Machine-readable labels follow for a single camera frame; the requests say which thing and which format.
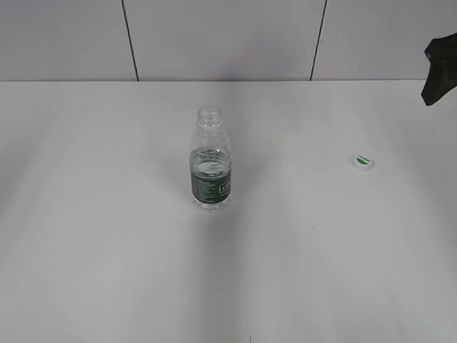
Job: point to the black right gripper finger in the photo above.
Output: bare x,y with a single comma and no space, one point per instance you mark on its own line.
441,54

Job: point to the white green bottle cap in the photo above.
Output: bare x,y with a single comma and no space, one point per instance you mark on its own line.
362,163

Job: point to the clear Cestbon water bottle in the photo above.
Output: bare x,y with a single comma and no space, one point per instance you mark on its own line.
210,161

